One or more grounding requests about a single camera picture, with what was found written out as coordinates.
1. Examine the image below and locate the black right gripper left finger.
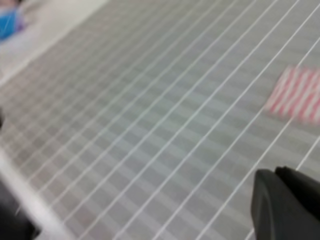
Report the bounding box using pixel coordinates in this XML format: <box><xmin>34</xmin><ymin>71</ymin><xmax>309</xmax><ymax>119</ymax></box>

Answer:
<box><xmin>251</xmin><ymin>169</ymin><xmax>284</xmax><ymax>240</ymax></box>

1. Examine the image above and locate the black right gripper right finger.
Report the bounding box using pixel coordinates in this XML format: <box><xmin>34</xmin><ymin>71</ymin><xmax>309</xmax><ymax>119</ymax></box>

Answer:
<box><xmin>274</xmin><ymin>167</ymin><xmax>320</xmax><ymax>240</ymax></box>

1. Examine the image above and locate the pink white wavy striped towel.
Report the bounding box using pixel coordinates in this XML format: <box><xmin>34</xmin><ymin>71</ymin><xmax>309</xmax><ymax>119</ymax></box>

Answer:
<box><xmin>263</xmin><ymin>66</ymin><xmax>320</xmax><ymax>125</ymax></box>

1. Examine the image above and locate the blue object in background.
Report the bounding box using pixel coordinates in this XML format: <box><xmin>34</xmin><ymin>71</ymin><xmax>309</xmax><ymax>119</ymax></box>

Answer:
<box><xmin>0</xmin><ymin>5</ymin><xmax>25</xmax><ymax>42</ymax></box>

